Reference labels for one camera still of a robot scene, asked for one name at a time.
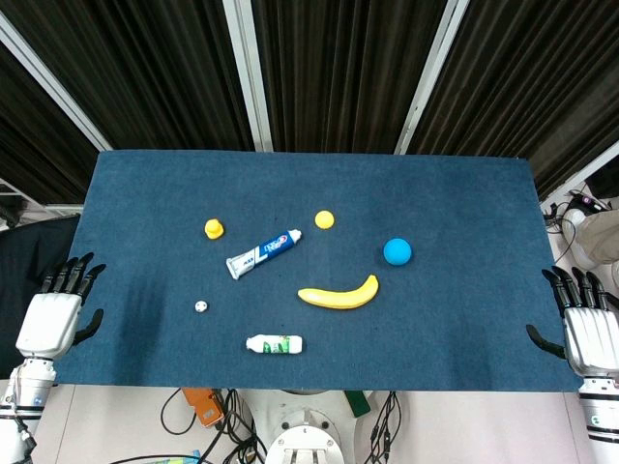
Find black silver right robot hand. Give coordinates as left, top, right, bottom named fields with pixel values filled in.
left=525, top=264, right=619, bottom=379

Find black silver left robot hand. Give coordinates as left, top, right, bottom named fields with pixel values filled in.
left=15, top=251, right=107, bottom=362

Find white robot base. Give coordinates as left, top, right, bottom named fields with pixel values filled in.
left=251, top=390, right=362, bottom=464

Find person leg beige trousers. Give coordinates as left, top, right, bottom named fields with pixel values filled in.
left=577, top=208, right=619, bottom=266

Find white shoe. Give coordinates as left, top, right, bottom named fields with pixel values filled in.
left=563, top=207, right=589, bottom=233

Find black pleated curtain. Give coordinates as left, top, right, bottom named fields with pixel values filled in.
left=0, top=0, right=255, bottom=151
left=250, top=0, right=450, bottom=154
left=0, top=43, right=102, bottom=205
left=407, top=0, right=619, bottom=200

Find orange box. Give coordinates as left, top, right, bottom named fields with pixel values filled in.
left=181, top=388, right=226, bottom=429

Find yellow rubber duck toy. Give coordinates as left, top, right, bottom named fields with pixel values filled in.
left=203, top=218, right=227, bottom=242

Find blue rubber ball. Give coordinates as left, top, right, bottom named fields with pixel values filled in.
left=382, top=237, right=414, bottom=268

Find blue white toothpaste tube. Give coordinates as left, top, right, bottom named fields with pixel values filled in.
left=225, top=228, right=304, bottom=281

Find white bottle green label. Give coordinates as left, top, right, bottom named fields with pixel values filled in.
left=245, top=333, right=305, bottom=355

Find green block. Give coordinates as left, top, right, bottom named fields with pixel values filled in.
left=343, top=391, right=372, bottom=418

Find yellow toy banana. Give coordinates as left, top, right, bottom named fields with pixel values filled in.
left=296, top=274, right=381, bottom=311

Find blue fabric tablecloth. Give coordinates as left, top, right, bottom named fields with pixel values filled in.
left=51, top=149, right=584, bottom=393

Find black cable loop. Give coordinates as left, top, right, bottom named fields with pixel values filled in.
left=161, top=388, right=204, bottom=436

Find white frame post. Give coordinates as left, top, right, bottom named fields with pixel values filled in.
left=221, top=0, right=275, bottom=153
left=394, top=0, right=471, bottom=156
left=0, top=12, right=113, bottom=152
left=538, top=138, right=619, bottom=207

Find black cable bundle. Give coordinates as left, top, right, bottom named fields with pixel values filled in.
left=197, top=389, right=268, bottom=464

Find black hanging cable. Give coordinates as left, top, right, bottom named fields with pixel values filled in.
left=369, top=391, right=403, bottom=456

